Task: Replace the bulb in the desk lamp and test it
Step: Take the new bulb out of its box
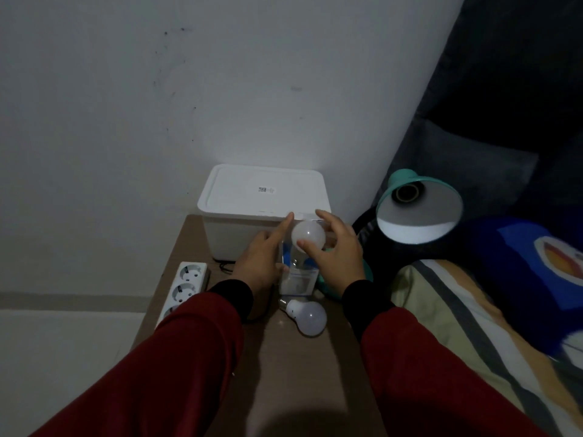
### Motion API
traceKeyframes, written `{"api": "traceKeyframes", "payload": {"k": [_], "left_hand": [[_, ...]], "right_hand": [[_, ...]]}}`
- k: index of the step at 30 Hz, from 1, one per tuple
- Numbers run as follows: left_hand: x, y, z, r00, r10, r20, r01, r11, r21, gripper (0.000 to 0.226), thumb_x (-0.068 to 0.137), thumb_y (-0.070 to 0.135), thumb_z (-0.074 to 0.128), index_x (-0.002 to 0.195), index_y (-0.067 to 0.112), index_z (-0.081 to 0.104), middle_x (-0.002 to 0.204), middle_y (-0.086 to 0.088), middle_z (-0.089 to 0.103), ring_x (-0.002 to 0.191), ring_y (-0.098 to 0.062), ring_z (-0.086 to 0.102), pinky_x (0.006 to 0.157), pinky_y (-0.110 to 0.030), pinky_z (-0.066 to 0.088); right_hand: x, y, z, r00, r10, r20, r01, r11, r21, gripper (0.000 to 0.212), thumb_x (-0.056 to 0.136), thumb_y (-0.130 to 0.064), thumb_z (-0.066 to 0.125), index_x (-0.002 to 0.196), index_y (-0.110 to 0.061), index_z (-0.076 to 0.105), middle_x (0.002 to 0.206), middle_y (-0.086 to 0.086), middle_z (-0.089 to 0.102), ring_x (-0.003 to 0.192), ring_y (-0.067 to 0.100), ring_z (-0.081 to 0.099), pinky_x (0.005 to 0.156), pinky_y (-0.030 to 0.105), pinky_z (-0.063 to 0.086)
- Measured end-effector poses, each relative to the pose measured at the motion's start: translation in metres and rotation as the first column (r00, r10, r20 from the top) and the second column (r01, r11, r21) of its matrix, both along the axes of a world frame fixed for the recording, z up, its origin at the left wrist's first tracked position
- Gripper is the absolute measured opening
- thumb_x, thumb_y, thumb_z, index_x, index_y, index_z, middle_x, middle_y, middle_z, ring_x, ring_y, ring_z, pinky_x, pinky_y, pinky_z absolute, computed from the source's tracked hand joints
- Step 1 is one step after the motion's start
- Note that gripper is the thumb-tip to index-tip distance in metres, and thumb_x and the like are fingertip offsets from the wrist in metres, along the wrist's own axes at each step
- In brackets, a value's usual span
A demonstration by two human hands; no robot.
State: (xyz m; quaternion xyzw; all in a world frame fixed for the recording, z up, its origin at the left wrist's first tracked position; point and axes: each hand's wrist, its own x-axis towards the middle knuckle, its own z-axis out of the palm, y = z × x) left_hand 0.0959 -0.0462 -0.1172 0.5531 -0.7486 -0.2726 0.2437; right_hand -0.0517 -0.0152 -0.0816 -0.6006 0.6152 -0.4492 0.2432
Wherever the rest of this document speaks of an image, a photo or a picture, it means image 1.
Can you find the person's left hand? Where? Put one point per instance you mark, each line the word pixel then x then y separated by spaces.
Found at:
pixel 257 263

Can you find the person's right hand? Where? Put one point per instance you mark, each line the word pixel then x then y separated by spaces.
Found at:
pixel 341 263

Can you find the white light bulb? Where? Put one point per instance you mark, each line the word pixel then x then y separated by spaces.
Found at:
pixel 309 234
pixel 309 318

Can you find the blue and white bulb carton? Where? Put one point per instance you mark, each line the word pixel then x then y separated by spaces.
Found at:
pixel 298 284

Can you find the white power strip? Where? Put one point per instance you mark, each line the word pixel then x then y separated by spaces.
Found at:
pixel 186 282

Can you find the white storage box lid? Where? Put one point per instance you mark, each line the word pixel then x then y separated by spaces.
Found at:
pixel 255 186

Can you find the teal desk lamp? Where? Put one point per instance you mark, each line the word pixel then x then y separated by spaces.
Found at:
pixel 428 200

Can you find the person's right forearm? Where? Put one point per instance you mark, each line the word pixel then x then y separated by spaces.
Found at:
pixel 432 373

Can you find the person's left forearm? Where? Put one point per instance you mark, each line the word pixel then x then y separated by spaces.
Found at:
pixel 159 368

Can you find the white plastic storage box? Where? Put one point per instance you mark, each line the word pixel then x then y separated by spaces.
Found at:
pixel 227 236

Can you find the brown wooden bedside table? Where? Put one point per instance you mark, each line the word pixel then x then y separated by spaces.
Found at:
pixel 282 382

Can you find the striped bed sheet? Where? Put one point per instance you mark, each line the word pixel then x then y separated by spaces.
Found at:
pixel 455 323

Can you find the blue cartoon pillow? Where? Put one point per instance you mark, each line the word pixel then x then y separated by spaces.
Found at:
pixel 510 277

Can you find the grey cushion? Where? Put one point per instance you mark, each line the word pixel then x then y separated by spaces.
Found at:
pixel 478 163

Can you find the dark grey padded headboard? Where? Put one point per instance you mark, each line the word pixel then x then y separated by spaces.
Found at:
pixel 501 63

